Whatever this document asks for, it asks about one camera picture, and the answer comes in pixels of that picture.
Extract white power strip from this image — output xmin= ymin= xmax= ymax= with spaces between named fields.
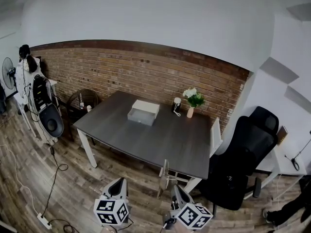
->
xmin=36 ymin=213 xmax=53 ymax=230

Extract black floor cable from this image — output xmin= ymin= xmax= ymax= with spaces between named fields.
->
xmin=40 ymin=145 xmax=69 ymax=218

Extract brown book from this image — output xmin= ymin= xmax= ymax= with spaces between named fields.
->
xmin=276 ymin=126 xmax=289 ymax=147

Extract person's right forearm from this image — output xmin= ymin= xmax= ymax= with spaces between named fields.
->
xmin=175 ymin=223 xmax=195 ymax=233

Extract white flower bouquet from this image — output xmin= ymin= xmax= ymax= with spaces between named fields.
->
xmin=182 ymin=87 xmax=206 ymax=108

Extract round wire basket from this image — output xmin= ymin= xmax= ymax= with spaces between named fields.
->
xmin=66 ymin=88 xmax=100 ymax=131

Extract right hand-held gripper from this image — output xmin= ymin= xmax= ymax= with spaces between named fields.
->
xmin=165 ymin=184 xmax=214 ymax=230

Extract white floor cable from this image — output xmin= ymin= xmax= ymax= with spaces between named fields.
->
xmin=0 ymin=143 xmax=40 ymax=216

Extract black bottle white lid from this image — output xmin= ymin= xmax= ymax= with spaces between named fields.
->
xmin=171 ymin=97 xmax=182 ymax=117

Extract grey wall panel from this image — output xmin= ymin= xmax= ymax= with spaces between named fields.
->
xmin=284 ymin=85 xmax=311 ymax=107
xmin=259 ymin=56 xmax=300 ymax=84

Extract black and white pod device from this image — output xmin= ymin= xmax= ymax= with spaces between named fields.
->
xmin=31 ymin=74 xmax=65 ymax=141

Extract white drawer box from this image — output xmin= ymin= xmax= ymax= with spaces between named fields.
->
xmin=127 ymin=99 xmax=160 ymax=126

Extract small white table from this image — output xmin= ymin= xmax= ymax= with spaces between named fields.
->
xmin=13 ymin=80 xmax=59 ymax=138

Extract dark grey table white legs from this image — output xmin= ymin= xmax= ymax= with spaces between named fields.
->
xmin=72 ymin=90 xmax=213 ymax=194

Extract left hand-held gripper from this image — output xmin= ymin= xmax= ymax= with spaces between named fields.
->
xmin=93 ymin=177 xmax=130 ymax=228

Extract black standing fan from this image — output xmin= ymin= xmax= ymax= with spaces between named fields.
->
xmin=1 ymin=56 xmax=18 ymax=92

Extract white desk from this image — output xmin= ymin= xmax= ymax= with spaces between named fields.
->
xmin=255 ymin=127 xmax=308 ymax=200

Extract white chair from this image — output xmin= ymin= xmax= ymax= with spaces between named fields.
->
xmin=209 ymin=117 xmax=223 ymax=159

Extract black desk microphone cable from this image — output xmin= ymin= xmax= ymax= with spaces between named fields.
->
xmin=284 ymin=130 xmax=311 ymax=172

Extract black office chair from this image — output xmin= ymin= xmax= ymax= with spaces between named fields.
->
xmin=199 ymin=105 xmax=279 ymax=211

